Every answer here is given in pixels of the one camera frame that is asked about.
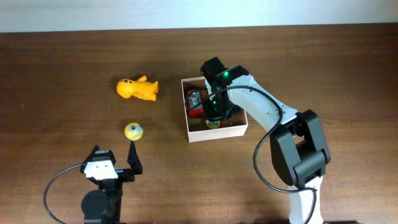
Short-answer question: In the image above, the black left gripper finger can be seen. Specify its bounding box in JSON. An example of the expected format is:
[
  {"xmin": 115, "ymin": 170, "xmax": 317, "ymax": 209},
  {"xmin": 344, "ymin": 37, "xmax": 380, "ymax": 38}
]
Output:
[
  {"xmin": 85, "ymin": 145, "xmax": 100, "ymax": 163},
  {"xmin": 127, "ymin": 141, "xmax": 143, "ymax": 174}
]

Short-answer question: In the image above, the wooden rattle drum toy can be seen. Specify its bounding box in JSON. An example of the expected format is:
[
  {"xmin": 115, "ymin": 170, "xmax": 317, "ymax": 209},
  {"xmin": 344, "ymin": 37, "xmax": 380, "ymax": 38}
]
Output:
[{"xmin": 206, "ymin": 120, "xmax": 221, "ymax": 129}]

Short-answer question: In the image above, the red toy truck grey front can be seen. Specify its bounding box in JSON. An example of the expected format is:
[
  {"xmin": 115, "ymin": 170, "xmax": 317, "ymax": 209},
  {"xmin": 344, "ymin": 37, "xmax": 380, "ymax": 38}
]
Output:
[{"xmin": 186, "ymin": 90, "xmax": 205, "ymax": 117}]

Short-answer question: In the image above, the pink cardboard box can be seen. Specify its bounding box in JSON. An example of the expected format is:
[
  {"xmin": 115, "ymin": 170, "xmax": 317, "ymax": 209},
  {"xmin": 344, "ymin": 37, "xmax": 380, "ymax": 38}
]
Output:
[{"xmin": 181, "ymin": 77, "xmax": 248, "ymax": 142}]

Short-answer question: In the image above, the yellow minion ball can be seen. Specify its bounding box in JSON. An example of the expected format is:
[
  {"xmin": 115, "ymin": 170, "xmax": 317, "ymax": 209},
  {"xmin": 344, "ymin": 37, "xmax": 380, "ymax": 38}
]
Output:
[{"xmin": 124, "ymin": 123, "xmax": 144, "ymax": 141}]

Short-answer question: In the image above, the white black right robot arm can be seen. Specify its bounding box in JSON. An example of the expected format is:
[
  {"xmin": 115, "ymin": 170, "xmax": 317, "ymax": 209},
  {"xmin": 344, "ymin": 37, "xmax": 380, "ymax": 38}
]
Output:
[{"xmin": 200, "ymin": 60, "xmax": 331, "ymax": 223}]

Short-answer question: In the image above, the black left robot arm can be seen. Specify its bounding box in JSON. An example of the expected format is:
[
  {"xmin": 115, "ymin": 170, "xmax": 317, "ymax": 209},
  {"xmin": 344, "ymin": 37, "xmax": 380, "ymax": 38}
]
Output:
[{"xmin": 80, "ymin": 141, "xmax": 143, "ymax": 224}]

